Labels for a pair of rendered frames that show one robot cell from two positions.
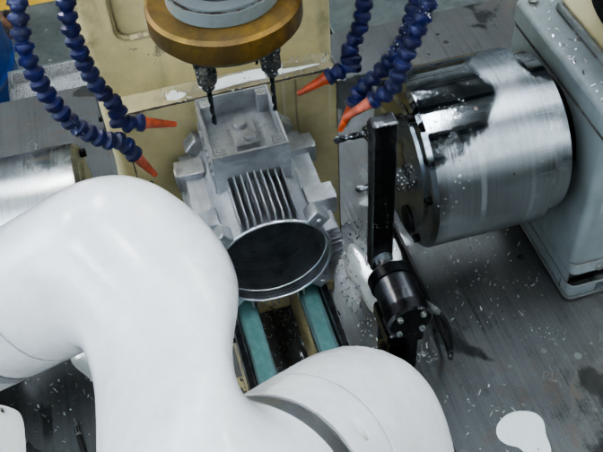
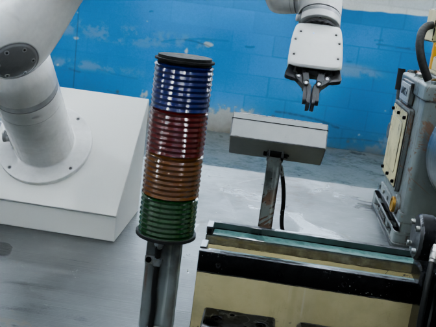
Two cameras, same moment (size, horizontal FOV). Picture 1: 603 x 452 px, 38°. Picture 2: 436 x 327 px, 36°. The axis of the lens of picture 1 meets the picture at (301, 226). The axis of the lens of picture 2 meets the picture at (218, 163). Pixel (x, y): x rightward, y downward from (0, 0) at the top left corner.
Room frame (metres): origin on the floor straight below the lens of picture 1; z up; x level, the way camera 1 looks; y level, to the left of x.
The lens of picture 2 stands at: (0.57, -0.98, 1.28)
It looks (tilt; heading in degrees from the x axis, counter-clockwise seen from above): 14 degrees down; 106
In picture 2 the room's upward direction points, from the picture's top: 7 degrees clockwise
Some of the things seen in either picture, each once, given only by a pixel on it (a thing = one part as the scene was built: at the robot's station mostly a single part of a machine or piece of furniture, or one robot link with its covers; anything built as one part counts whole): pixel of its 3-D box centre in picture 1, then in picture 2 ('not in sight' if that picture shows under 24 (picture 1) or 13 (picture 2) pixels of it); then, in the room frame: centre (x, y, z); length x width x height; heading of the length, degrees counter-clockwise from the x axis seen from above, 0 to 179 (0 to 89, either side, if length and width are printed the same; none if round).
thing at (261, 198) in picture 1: (257, 209); not in sight; (0.81, 0.06, 1.02); 0.20 x 0.19 x 0.19; 12
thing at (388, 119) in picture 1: (381, 198); not in sight; (0.71, -0.10, 1.12); 0.04 x 0.03 x 0.26; 12
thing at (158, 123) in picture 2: not in sight; (177, 130); (0.35, -0.35, 1.14); 0.06 x 0.06 x 0.04
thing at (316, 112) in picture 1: (235, 156); not in sight; (0.96, 0.09, 0.97); 0.30 x 0.11 x 0.34; 102
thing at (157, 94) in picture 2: not in sight; (181, 86); (0.35, -0.35, 1.19); 0.06 x 0.06 x 0.04
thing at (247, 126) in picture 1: (243, 140); not in sight; (0.85, 0.07, 1.11); 0.12 x 0.11 x 0.07; 12
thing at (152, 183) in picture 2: not in sight; (172, 172); (0.35, -0.35, 1.10); 0.06 x 0.06 x 0.04
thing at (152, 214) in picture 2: not in sight; (168, 213); (0.35, -0.35, 1.05); 0.06 x 0.06 x 0.04
